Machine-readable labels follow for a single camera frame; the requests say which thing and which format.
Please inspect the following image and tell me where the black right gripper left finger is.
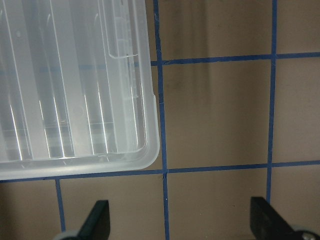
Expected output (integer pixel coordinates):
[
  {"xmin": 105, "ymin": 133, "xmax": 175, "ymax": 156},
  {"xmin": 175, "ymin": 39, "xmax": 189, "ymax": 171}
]
[{"xmin": 77, "ymin": 200, "xmax": 111, "ymax": 240}]

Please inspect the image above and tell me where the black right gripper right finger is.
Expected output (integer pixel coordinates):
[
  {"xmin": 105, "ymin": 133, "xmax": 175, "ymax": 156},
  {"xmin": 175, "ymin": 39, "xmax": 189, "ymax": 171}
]
[{"xmin": 250, "ymin": 196, "xmax": 303, "ymax": 240}]

